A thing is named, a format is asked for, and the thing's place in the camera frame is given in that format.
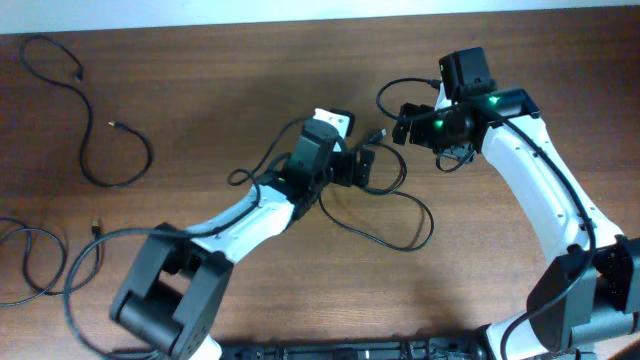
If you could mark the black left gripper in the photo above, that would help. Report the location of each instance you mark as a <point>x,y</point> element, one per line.
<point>339,172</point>

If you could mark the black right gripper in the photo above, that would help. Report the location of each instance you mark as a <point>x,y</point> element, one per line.
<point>418,133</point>

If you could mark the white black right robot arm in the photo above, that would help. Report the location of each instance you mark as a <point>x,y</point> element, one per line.
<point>590,289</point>

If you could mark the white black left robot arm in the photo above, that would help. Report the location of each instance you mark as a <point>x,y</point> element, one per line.
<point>174,289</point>

